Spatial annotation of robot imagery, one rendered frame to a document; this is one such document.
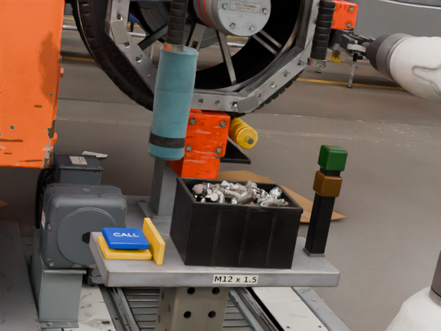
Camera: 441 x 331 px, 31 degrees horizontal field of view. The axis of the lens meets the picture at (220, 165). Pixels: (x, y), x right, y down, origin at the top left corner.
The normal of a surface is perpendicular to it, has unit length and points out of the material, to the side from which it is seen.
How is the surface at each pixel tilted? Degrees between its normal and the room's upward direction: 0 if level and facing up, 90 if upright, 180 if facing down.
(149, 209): 0
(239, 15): 90
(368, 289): 0
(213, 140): 90
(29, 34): 90
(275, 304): 0
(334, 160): 90
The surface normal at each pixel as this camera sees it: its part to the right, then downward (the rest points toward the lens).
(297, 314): 0.15, -0.95
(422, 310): -0.57, -0.71
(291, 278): 0.31, 0.30
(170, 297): -0.94, -0.05
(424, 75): -0.86, 0.12
